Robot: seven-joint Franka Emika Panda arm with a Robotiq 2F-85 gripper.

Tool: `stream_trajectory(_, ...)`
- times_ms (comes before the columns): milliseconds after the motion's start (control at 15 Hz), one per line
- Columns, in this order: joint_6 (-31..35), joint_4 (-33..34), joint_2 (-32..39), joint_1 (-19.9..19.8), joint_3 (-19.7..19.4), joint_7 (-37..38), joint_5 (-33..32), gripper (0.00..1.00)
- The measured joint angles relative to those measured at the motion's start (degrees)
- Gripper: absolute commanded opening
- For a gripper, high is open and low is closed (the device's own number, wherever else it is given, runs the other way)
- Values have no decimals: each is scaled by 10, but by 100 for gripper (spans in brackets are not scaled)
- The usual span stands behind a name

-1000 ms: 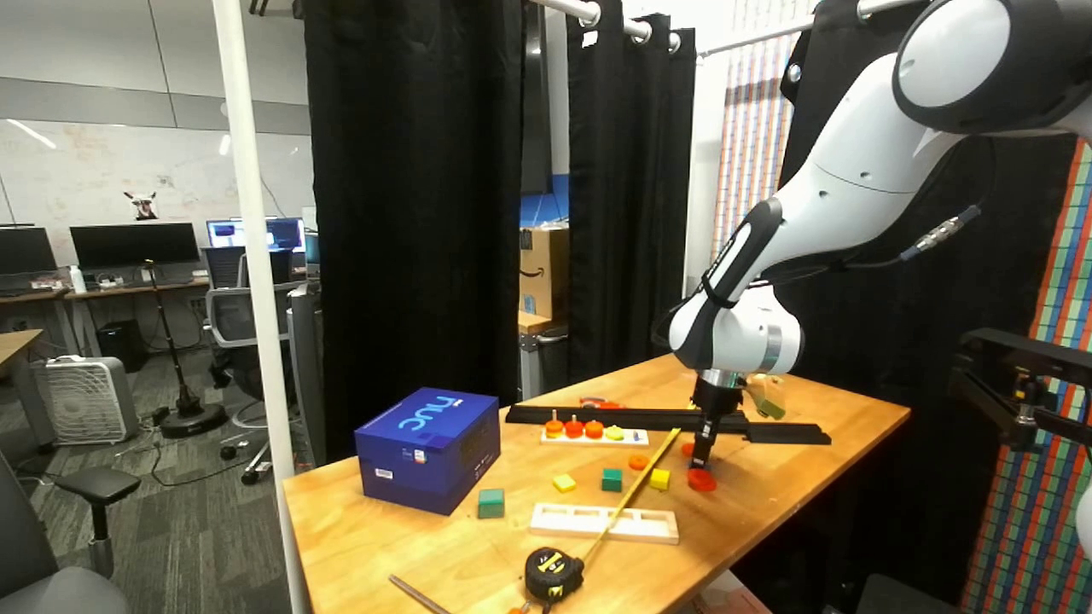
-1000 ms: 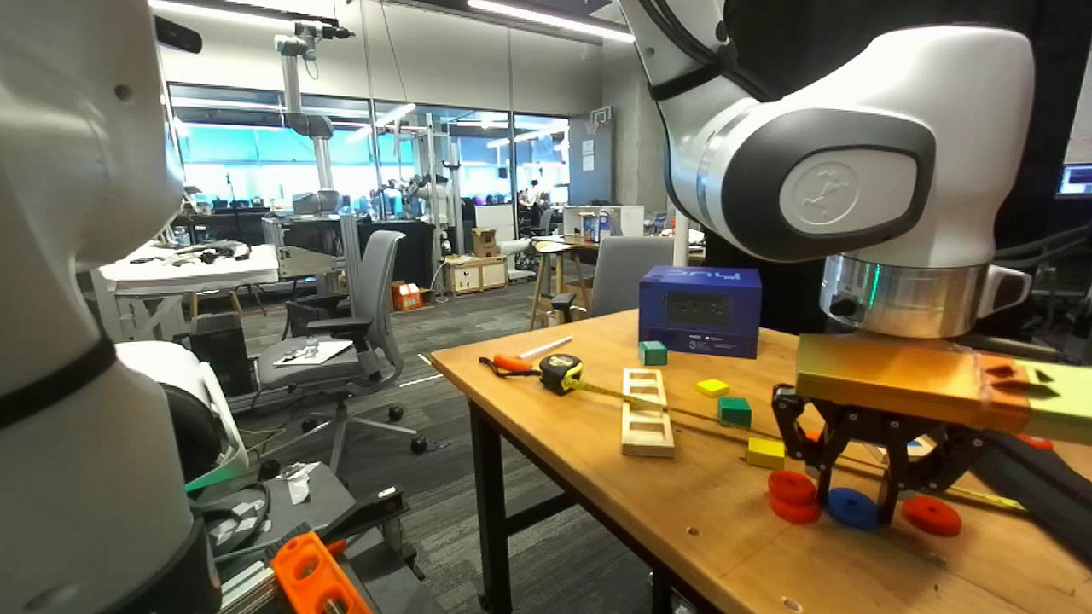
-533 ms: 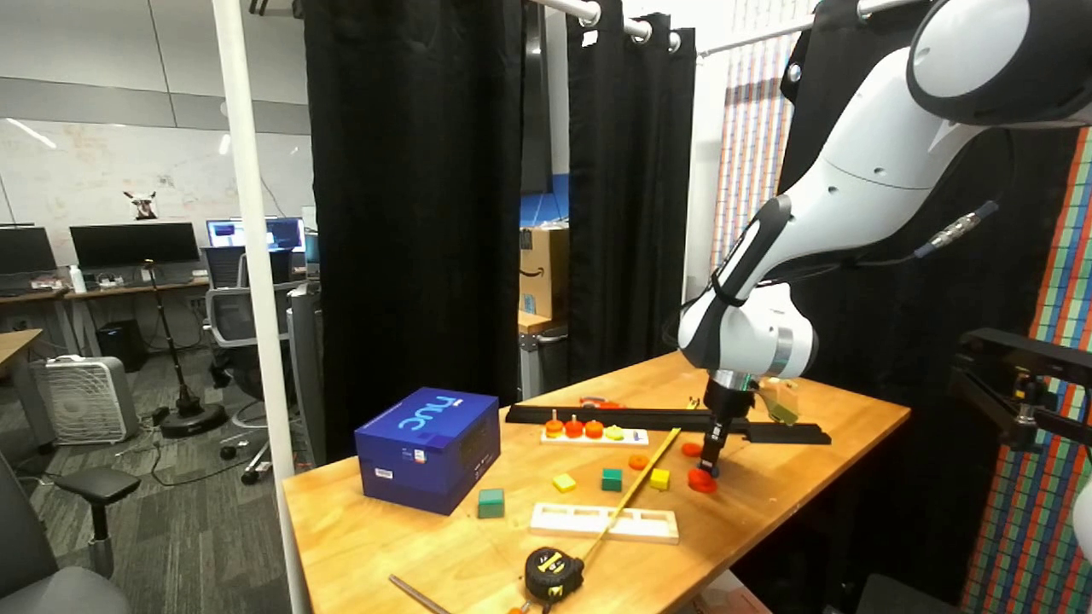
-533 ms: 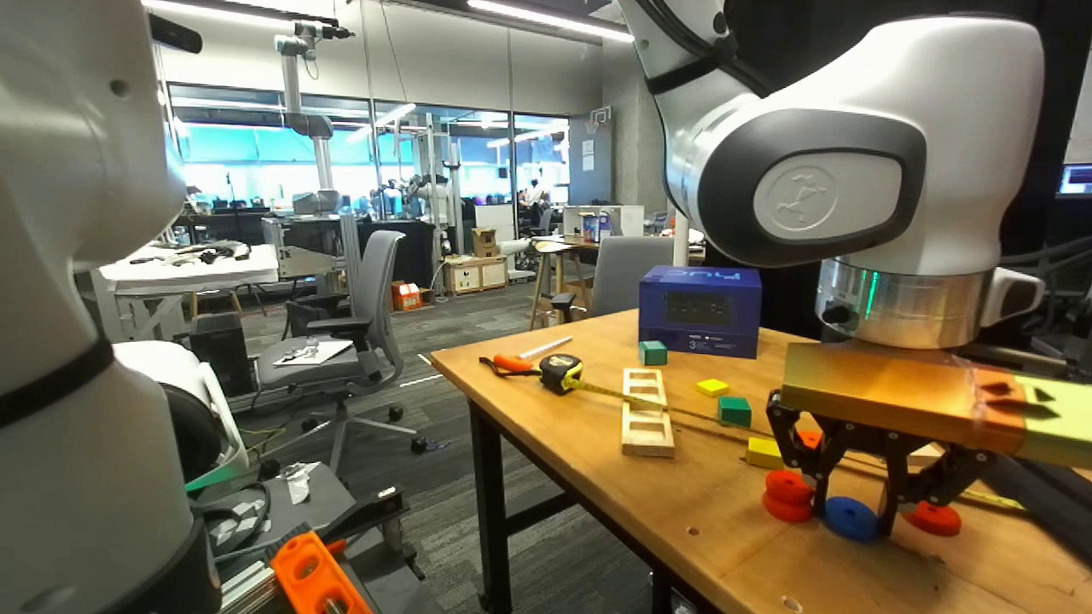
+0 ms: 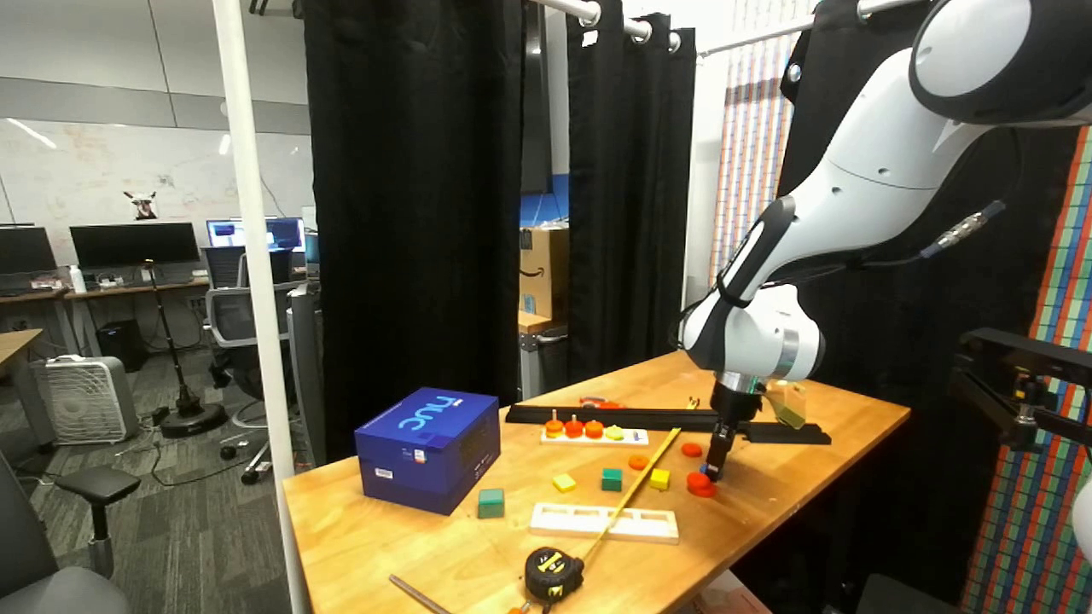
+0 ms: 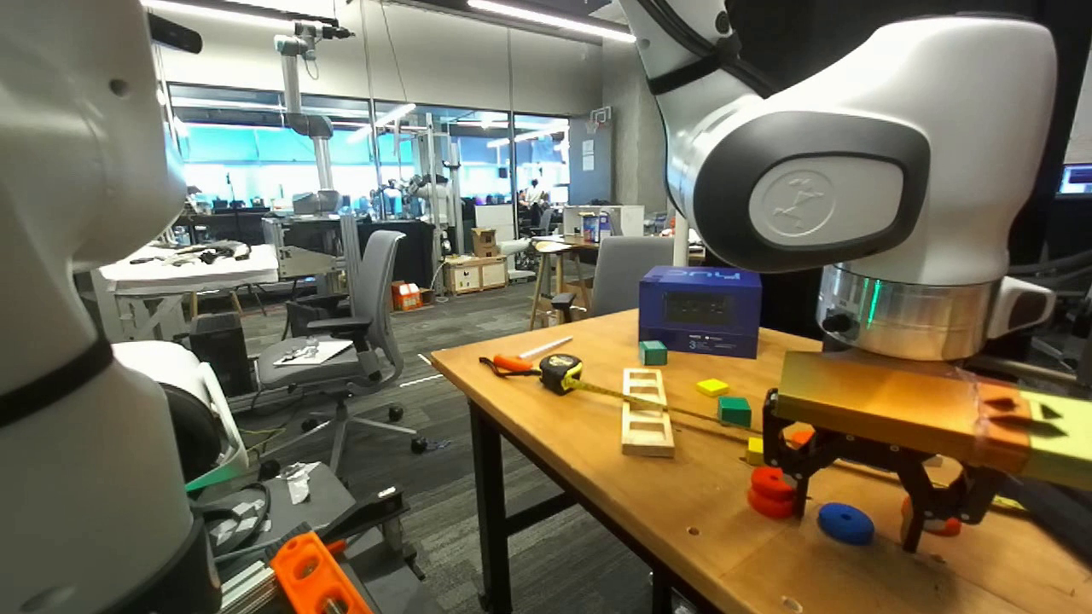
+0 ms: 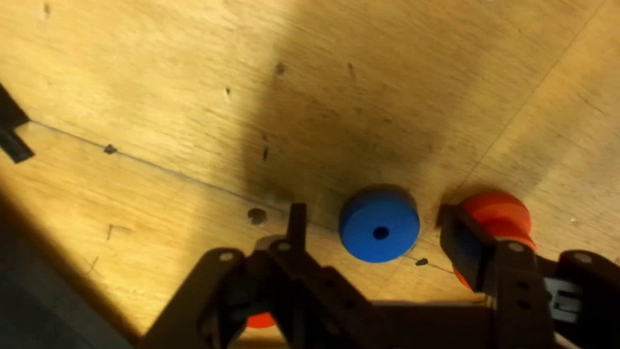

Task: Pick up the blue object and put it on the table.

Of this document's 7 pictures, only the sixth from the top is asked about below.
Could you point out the black metal table frame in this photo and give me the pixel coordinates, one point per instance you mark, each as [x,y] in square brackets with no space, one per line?
[489,513]

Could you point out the white wooden frame block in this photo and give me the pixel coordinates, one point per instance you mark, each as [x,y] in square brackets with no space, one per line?
[648,415]

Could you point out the metal ruler strip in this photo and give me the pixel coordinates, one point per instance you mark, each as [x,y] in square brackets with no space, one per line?
[546,345]

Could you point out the ceiling mounted grey post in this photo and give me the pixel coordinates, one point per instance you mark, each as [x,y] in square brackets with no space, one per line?
[304,103]

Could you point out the blue lit screen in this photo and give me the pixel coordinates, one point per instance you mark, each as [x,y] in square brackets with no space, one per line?
[1077,179]

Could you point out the orange plastic device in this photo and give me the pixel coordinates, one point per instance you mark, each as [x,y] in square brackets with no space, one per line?
[311,574]

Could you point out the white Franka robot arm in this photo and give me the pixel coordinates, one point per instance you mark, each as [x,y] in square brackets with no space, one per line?
[976,115]

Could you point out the grey fabric chair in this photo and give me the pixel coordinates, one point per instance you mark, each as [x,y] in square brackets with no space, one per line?
[628,275]

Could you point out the blue disc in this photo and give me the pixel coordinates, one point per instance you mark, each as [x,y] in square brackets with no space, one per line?
[845,525]

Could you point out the small white bottle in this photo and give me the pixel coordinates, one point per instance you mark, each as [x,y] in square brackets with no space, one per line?
[297,485]

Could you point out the wide black curtain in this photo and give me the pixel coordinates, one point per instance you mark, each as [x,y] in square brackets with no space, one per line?
[786,310]

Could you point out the small orange box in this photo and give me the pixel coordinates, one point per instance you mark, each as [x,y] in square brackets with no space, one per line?
[406,294]

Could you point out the white lab table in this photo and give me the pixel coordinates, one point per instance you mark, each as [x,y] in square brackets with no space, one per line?
[189,272]

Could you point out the blue cardboard box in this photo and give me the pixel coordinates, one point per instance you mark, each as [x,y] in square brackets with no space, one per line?
[696,310]

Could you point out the black aluminium rail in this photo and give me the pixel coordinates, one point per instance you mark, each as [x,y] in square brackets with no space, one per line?
[1063,518]

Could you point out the white vertical pole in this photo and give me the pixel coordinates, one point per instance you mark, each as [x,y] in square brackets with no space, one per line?
[682,244]

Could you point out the black yellow tape measure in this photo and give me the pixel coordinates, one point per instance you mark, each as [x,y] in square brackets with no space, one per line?
[561,375]

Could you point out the yellow orange wrist camera mount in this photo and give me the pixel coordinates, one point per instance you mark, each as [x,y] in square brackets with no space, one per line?
[910,403]

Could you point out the grey swivel office chair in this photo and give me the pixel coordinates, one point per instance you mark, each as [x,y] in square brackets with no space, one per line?
[363,330]

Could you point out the stacked cardboard boxes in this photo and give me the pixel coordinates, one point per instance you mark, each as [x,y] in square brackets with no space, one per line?
[475,275]

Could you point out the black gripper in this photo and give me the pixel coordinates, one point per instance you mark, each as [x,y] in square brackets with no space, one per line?
[875,452]

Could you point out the teal green cube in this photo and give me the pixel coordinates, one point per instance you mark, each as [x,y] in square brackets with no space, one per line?
[653,353]

